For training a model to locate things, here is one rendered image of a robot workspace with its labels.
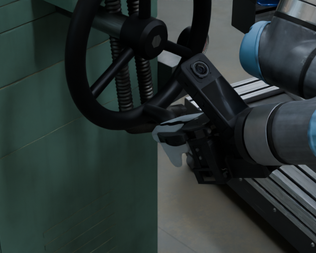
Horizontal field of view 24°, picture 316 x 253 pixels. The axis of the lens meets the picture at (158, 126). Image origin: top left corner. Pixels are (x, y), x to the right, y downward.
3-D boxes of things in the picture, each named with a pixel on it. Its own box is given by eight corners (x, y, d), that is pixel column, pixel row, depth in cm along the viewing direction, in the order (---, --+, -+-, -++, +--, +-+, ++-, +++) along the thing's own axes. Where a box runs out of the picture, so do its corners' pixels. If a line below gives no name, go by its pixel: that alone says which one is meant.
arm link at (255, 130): (257, 118, 83) (299, 89, 88) (230, 120, 87) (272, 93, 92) (279, 176, 85) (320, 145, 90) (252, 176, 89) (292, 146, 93)
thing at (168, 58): (172, 104, 141) (173, 68, 137) (127, 83, 148) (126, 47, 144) (200, 88, 146) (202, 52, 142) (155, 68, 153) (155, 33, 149)
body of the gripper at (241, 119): (193, 184, 98) (257, 185, 89) (169, 127, 97) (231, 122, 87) (229, 158, 103) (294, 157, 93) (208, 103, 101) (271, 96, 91)
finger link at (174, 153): (151, 171, 106) (192, 171, 98) (136, 134, 104) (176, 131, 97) (166, 161, 108) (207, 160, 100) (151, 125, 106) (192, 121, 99)
